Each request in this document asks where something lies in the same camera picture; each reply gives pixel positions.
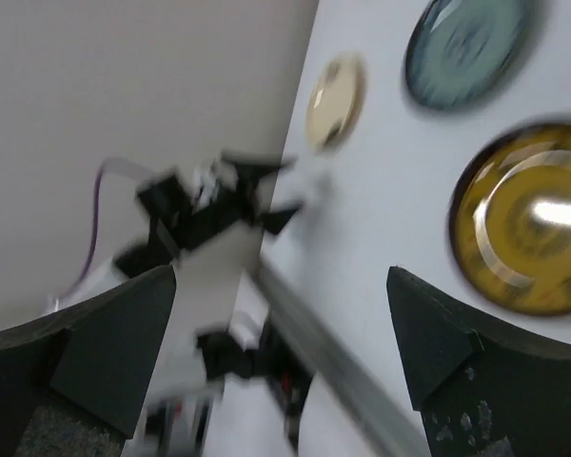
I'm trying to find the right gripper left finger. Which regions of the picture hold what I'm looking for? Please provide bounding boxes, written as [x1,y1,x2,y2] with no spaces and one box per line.
[0,266,176,456]

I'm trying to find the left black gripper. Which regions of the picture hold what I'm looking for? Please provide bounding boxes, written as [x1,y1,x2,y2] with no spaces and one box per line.
[114,149,303,276]

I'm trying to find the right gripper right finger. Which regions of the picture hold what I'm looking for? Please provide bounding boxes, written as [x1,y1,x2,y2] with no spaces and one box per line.
[386,267,571,456]

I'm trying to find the cream plate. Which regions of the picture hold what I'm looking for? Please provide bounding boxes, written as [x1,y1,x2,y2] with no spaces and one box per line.
[305,52,366,151]

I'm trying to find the blue patterned plate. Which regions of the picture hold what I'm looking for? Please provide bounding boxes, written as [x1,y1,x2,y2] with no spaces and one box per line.
[404,0,541,112]

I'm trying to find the yellow brown patterned plate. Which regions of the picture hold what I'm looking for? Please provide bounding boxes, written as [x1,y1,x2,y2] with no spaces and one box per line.
[448,117,571,316]

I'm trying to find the aluminium table frame rail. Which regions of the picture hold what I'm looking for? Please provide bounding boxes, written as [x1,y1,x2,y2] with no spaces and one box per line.
[253,261,430,456]

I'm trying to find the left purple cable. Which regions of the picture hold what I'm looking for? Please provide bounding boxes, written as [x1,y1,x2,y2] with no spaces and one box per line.
[51,156,148,310]

